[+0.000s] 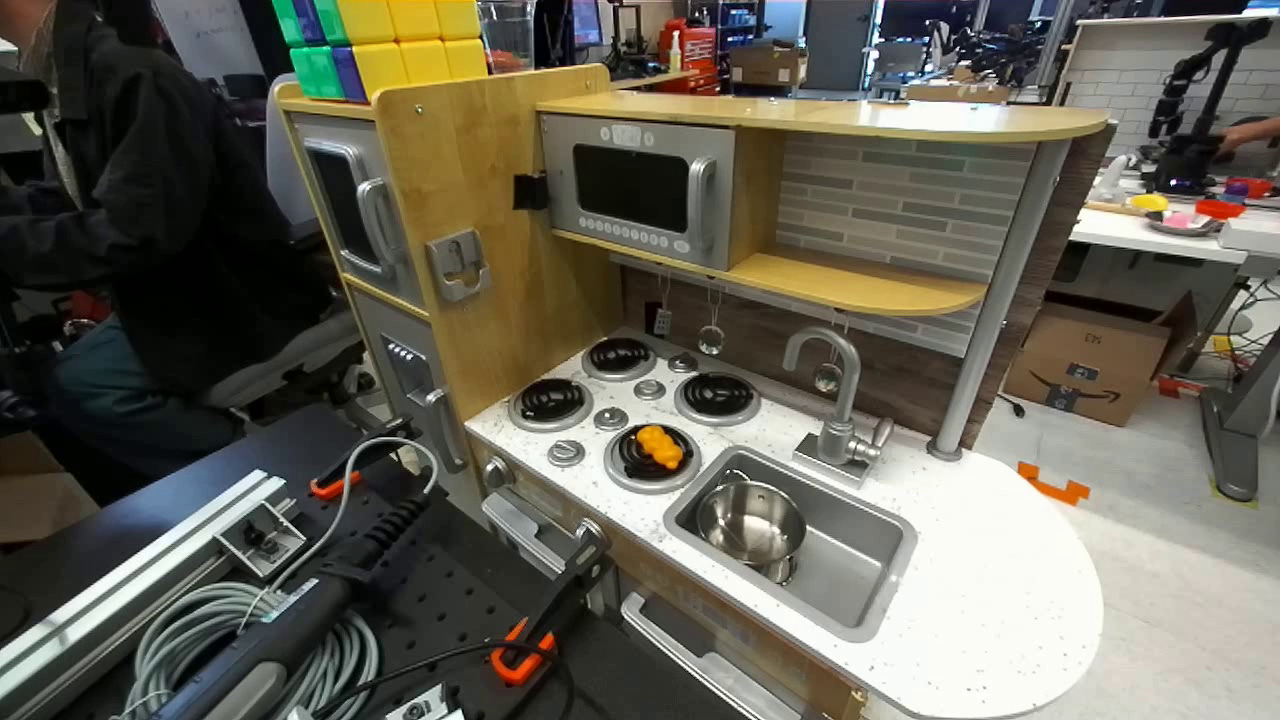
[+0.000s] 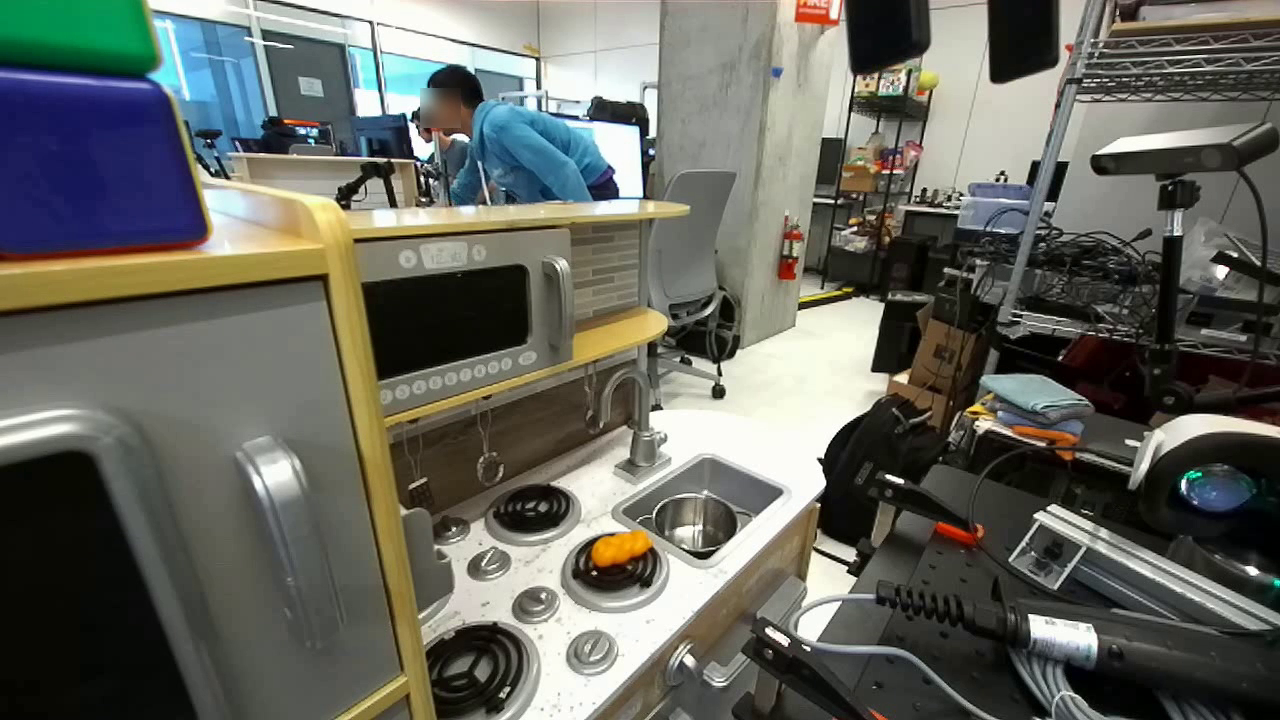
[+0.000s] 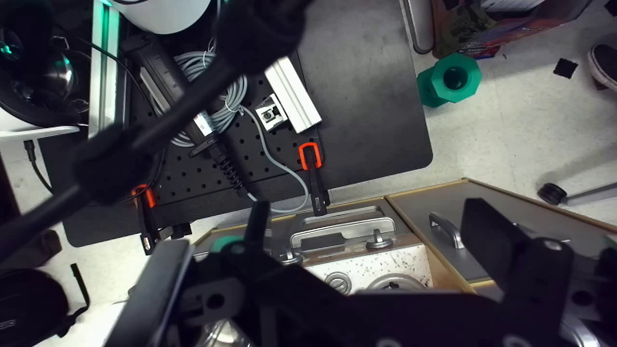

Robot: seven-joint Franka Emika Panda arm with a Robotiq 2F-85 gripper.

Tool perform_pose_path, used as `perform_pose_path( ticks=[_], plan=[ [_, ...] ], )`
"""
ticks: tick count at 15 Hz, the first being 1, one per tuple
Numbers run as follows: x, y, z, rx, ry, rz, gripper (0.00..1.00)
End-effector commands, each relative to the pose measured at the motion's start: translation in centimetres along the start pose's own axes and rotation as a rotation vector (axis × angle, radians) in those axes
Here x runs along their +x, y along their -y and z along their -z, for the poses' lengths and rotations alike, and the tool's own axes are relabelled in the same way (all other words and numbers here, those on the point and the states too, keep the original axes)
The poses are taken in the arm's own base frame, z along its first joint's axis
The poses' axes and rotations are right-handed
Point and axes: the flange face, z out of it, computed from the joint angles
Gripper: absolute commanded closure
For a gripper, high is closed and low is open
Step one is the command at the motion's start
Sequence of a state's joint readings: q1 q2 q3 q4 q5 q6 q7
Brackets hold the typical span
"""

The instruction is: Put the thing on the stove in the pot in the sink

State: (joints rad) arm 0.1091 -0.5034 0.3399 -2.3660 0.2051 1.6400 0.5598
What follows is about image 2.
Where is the folded blue cloth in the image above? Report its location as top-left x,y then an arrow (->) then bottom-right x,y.
974,366 -> 1097,429

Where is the black hanging speaker box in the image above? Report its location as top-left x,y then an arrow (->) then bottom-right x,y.
985,0 -> 1064,88
845,0 -> 936,74

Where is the person in blue top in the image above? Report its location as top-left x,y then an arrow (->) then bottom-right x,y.
425,61 -> 624,206

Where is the white computer monitor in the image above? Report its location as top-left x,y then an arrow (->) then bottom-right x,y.
583,114 -> 650,201

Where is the black clamp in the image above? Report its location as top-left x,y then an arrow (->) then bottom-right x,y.
741,612 -> 872,720

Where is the grey toy microwave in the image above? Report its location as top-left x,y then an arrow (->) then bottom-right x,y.
351,228 -> 578,415

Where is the aluminium extrusion bar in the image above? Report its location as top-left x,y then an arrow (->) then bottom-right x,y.
1008,499 -> 1280,630

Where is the black cylindrical tool with cable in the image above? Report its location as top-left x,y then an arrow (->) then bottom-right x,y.
872,576 -> 1280,713

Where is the small steel pot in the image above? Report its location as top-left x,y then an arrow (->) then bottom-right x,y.
648,488 -> 743,559

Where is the grey stereo camera bar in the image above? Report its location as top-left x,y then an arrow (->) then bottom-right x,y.
1087,114 -> 1280,181

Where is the black backpack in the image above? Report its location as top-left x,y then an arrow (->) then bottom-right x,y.
816,396 -> 942,546

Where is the orange toy food piece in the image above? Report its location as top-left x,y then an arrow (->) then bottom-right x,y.
586,527 -> 659,571

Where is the brown cardboard box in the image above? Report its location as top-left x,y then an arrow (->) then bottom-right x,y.
889,311 -> 991,433

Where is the grey toy oven door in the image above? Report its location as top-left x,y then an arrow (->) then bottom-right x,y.
0,275 -> 402,720

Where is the slanted metal pole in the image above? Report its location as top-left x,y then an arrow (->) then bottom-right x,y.
991,0 -> 1117,365

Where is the black tripod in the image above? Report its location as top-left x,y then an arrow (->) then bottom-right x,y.
333,154 -> 402,211

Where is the wooden toy kitchen unit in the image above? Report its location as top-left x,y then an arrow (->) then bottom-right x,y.
0,175 -> 828,720

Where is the white cable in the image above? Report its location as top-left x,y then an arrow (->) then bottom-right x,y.
784,590 -> 997,720

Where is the black coil stove burner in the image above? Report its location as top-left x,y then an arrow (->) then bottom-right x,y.
559,527 -> 672,615
425,621 -> 545,720
480,480 -> 583,546

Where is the grey toy sink basin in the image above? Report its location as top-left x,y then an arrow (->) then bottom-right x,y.
612,452 -> 786,568

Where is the blue storage bin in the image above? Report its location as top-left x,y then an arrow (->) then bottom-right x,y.
0,67 -> 211,261

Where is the red fire extinguisher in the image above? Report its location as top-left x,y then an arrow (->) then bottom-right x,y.
775,215 -> 809,283

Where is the metal hanging ring hook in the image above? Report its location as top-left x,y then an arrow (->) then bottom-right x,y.
470,403 -> 512,491

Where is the silver toy faucet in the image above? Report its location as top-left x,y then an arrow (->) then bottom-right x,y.
596,365 -> 677,482

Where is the grey office chair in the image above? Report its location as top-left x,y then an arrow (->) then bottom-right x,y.
648,169 -> 741,403

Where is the black camera stand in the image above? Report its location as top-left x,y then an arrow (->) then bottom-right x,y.
1147,171 -> 1199,353

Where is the green plastic block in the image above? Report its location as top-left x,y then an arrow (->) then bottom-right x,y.
0,0 -> 165,78

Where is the white device with teal light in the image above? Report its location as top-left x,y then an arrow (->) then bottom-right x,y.
1128,410 -> 1280,535

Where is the black tool with orange tip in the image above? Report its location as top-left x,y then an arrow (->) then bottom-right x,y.
872,473 -> 991,551

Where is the clear plastic storage bin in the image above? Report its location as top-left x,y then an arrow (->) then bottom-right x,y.
957,175 -> 1051,240

